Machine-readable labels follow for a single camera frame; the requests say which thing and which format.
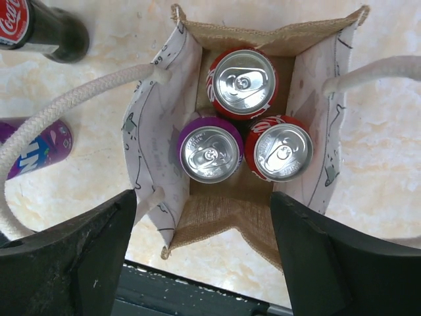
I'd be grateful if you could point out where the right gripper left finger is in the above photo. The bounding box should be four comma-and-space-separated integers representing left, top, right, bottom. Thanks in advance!
1, 190, 137, 315

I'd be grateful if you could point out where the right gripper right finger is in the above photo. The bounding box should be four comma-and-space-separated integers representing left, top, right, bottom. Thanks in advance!
270, 192, 420, 315

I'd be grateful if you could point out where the purple soda can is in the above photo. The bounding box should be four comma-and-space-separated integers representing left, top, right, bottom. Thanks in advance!
7, 120, 73, 180
177, 116, 244, 184

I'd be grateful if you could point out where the red soda can front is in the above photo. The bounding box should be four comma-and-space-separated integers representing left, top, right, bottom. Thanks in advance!
244, 115, 314, 182

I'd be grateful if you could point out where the red soda can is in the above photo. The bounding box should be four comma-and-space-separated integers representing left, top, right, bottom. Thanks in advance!
244, 115, 314, 182
206, 47, 279, 120

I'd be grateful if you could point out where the cola glass bottle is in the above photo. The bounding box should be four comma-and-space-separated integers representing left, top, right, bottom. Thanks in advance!
1, 0, 90, 64

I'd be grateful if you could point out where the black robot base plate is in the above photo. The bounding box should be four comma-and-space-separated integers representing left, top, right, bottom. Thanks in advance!
111, 260, 293, 316

